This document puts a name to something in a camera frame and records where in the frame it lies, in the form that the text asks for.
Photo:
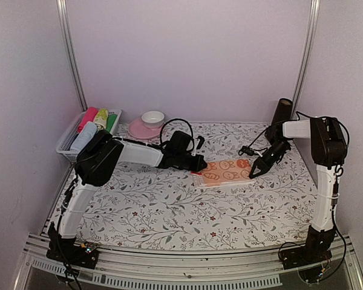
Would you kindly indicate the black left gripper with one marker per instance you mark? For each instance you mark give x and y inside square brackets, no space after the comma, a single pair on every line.
[196,167]

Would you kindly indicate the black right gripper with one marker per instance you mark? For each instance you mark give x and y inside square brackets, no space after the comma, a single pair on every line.
[262,165]

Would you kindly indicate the orange patterned towel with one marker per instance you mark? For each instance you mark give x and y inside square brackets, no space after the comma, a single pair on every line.
[224,173]

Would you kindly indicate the light blue towel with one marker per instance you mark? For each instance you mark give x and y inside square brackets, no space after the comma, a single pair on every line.
[84,137]

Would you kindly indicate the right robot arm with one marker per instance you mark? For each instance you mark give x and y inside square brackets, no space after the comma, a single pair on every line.
[329,140]

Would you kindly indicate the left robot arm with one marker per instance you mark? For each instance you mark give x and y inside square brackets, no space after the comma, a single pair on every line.
[96,163]

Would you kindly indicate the white bowl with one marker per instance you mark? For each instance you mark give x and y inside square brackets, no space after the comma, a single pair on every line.
[153,119]

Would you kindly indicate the pink plate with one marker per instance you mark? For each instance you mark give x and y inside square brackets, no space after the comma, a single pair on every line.
[145,130]

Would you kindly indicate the dark brown cylinder cup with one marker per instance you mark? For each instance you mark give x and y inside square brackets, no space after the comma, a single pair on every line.
[283,111]

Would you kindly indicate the green rolled towel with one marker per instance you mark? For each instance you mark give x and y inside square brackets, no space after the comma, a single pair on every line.
[112,122]

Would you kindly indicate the yellow-green rolled towel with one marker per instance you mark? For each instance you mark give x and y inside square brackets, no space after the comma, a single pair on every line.
[100,120]

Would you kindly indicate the pink rolled towel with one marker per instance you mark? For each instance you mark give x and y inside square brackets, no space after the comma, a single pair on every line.
[89,116]

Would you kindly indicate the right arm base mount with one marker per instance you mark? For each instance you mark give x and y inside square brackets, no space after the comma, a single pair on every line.
[293,255]

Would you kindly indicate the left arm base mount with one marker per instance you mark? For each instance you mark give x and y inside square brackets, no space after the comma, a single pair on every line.
[65,251]

